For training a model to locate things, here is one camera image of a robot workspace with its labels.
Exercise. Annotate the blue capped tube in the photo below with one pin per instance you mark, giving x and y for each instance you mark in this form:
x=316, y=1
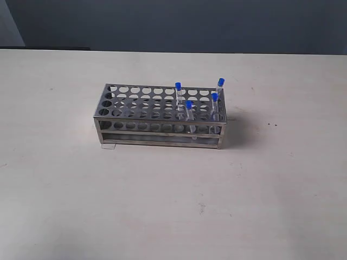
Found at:
x=215, y=112
x=190, y=117
x=179, y=97
x=219, y=86

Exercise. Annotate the clear tape strip on table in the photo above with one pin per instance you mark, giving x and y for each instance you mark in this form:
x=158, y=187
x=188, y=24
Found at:
x=108, y=146

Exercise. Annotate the stainless steel test tube rack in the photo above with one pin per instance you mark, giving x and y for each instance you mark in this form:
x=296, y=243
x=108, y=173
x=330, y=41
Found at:
x=148, y=115

